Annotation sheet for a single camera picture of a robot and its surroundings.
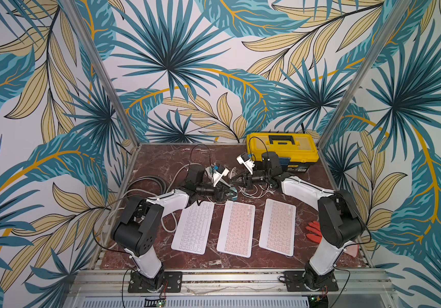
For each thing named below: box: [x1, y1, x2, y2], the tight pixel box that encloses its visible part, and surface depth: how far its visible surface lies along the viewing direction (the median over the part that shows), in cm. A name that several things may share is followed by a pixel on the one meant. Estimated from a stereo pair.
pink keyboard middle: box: [216, 200, 256, 258], surface depth 88 cm
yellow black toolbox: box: [245, 132, 320, 173], surface depth 99 cm
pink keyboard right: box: [258, 198, 297, 257], surface depth 90 cm
